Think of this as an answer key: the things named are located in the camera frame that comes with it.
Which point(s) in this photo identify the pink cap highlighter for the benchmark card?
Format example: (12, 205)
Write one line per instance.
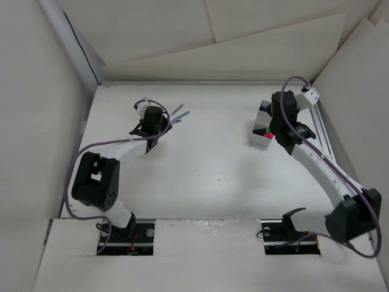
(269, 135)

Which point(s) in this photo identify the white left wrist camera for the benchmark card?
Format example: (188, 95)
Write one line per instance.
(141, 106)

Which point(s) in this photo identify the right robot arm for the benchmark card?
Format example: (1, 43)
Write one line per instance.
(356, 209)

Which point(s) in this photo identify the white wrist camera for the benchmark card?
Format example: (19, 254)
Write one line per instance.
(307, 98)
(141, 106)

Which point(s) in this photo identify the aluminium rail right side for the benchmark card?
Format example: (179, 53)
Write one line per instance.
(321, 132)

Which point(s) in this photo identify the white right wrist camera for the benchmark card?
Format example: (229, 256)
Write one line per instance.
(307, 98)

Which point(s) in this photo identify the grey green pen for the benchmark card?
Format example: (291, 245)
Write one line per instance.
(176, 109)

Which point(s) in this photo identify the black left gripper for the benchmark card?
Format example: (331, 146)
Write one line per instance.
(165, 127)

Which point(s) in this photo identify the light blue pen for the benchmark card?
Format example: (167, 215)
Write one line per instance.
(182, 115)

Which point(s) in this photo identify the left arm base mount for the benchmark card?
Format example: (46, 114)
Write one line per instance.
(139, 243)

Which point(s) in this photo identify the white compartment organizer box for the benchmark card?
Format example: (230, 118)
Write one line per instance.
(262, 121)

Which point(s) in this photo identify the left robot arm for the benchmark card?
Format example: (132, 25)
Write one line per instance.
(96, 183)

